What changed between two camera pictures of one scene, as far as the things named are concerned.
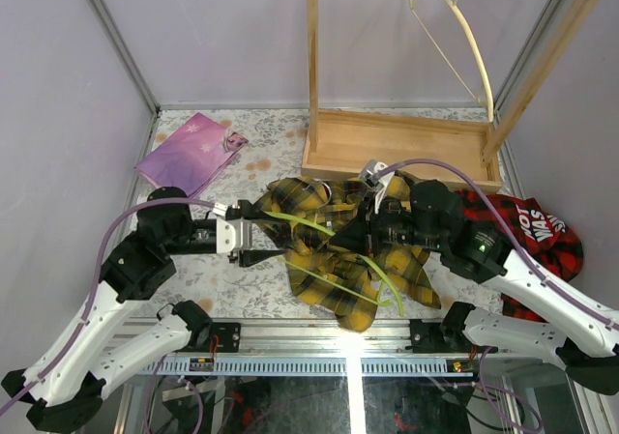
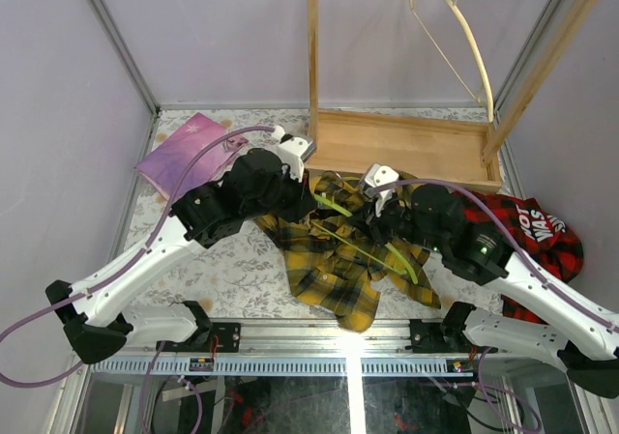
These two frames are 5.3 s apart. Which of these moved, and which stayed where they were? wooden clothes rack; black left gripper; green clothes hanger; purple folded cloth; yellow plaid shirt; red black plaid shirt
Moved: green clothes hanger; black left gripper
Stayed: yellow plaid shirt; red black plaid shirt; purple folded cloth; wooden clothes rack
